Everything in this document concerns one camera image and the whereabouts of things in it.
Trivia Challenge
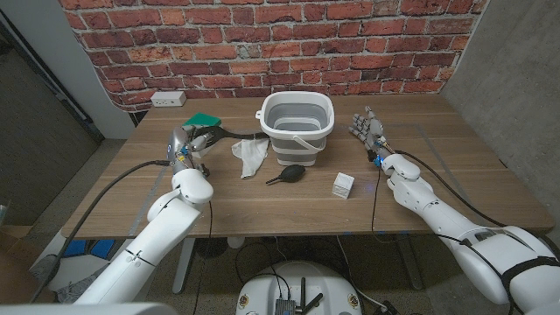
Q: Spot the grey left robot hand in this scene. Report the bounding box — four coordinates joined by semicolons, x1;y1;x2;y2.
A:
165;124;220;176

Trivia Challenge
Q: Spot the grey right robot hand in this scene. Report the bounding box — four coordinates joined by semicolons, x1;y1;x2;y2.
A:
348;105;392;164

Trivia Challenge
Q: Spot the black kitchen turner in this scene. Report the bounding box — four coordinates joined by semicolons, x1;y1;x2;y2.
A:
191;125;270;150

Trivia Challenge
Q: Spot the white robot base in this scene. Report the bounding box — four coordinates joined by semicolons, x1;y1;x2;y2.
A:
234;261;363;315

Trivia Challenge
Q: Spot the white cloth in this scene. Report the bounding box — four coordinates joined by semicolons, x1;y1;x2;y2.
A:
231;137;270;179

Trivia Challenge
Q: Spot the white collapsible bucket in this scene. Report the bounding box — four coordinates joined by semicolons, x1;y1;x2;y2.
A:
255;90;336;167

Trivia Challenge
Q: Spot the black air blower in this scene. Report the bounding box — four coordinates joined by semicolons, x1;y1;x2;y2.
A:
265;164;307;186

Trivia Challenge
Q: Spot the green-topped white box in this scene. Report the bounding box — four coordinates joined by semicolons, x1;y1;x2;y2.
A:
182;112;222;158

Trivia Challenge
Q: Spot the white power outlet strip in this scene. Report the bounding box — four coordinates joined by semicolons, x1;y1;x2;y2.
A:
150;90;187;109

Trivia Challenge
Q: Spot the small white cube box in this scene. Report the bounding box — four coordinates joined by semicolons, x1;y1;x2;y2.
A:
331;171;355;200

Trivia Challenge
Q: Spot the black round fan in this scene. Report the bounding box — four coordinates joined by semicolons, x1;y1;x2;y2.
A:
194;237;228;260

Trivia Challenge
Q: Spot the white table leg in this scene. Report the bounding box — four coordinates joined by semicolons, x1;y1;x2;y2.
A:
171;237;197;295

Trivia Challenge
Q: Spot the red brick printed backdrop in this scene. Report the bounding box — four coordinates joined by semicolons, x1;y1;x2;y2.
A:
59;0;489;113

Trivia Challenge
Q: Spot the grey table leg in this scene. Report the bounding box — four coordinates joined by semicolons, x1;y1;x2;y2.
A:
395;234;424;292

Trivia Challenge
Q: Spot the grey sneaker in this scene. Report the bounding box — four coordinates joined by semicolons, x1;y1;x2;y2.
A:
30;253;60;285
54;266;106;304

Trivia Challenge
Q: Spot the white robot chest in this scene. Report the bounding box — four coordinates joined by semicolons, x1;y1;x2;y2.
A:
0;302;179;315

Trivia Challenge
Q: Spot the black antenna module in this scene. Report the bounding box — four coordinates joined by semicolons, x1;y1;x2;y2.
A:
274;276;325;315

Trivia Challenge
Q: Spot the brown cardboard box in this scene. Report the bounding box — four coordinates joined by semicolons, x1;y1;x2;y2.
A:
0;225;45;304

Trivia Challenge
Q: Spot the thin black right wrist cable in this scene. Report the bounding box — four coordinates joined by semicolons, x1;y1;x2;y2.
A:
370;166;382;235

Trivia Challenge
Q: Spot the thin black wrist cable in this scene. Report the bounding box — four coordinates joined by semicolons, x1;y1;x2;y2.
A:
370;166;382;235
191;199;214;315

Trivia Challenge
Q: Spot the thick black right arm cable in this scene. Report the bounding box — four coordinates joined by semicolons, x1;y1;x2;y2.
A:
392;149;508;228

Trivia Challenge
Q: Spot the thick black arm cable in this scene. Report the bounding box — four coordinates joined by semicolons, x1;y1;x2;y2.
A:
28;159;172;304
392;149;508;228

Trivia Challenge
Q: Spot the thin black left wrist cable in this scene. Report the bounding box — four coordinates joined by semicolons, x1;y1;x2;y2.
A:
191;199;214;315

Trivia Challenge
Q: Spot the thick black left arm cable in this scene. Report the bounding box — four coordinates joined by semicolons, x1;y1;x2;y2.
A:
28;159;172;304

